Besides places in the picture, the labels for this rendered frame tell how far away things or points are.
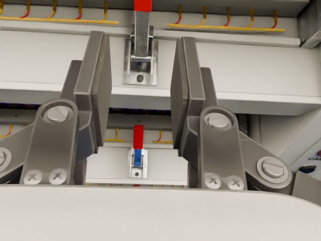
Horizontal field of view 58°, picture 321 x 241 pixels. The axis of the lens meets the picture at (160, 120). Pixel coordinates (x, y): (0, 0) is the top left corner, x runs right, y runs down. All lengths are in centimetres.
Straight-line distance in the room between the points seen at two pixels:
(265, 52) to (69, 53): 17
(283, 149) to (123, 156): 21
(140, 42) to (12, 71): 11
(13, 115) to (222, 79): 29
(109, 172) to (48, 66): 21
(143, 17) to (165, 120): 21
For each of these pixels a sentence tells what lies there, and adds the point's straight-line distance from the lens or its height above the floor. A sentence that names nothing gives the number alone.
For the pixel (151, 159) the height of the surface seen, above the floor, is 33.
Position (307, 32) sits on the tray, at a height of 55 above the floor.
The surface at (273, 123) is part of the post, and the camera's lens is 37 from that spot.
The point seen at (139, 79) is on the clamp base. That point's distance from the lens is 24.
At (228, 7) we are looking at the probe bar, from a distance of 27.
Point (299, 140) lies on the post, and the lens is 33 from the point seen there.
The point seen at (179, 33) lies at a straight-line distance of 25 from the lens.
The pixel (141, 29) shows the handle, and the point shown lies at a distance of 22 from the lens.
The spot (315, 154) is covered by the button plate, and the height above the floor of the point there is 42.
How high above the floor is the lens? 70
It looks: 57 degrees down
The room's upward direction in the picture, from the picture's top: 8 degrees clockwise
